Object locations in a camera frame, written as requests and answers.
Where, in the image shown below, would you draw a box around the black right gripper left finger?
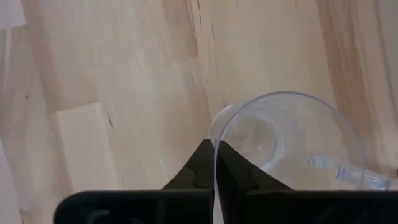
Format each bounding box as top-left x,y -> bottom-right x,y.
53,139 -> 216,224

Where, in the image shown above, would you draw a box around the clear glass cup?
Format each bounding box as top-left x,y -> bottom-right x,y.
208,90 -> 393,224

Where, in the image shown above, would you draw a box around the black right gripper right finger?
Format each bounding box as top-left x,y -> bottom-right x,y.
215,139 -> 398,224

